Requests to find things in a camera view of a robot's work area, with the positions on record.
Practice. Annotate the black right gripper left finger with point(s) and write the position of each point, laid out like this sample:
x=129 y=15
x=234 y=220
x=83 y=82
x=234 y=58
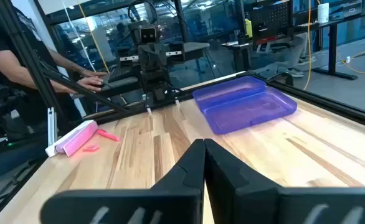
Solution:
x=170 y=205

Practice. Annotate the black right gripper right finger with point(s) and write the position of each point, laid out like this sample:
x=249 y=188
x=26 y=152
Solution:
x=248 y=205

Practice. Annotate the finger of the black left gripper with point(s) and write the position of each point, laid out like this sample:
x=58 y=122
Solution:
x=176 y=48
x=125 y=63

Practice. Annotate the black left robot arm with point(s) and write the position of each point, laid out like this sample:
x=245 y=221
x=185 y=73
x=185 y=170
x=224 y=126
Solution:
x=157 y=90

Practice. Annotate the black keyboard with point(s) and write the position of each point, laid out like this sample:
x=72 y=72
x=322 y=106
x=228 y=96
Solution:
x=121 y=74

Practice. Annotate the grey desk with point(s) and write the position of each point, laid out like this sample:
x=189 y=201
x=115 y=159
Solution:
x=195 y=48

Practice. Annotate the person's hand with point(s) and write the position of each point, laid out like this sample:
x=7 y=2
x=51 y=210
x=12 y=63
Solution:
x=90 y=84
x=95 y=74

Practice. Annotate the black computer mouse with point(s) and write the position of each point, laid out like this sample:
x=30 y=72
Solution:
x=99 y=84

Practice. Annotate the yellow bottle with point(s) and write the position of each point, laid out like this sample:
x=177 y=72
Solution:
x=248 y=29

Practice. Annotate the pink and white stapler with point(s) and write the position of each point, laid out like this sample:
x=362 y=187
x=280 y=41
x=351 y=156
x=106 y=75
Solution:
x=76 y=140

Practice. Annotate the small pink eraser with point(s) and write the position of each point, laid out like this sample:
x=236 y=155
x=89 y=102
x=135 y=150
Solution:
x=91 y=148

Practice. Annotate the purple plastic pencil case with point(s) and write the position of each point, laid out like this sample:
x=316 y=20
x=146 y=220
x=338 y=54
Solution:
x=248 y=112

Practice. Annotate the black pegboard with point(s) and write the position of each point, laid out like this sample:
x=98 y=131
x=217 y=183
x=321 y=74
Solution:
x=271 y=18

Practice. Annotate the white paper roll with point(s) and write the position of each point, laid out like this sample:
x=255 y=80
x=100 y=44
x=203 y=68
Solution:
x=323 y=12

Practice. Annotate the black standing desk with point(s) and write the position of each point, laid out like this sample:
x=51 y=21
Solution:
x=332 y=46

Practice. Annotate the white power adapter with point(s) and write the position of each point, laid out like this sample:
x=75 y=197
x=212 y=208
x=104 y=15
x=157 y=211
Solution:
x=348 y=59

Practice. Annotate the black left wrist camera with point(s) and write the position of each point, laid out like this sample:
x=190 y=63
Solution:
x=148 y=35

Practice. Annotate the silver frame bracket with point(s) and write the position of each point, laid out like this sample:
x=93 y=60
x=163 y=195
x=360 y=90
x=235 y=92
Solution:
x=51 y=127

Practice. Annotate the black frame hook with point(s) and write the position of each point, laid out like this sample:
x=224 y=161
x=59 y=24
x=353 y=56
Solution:
x=280 y=74

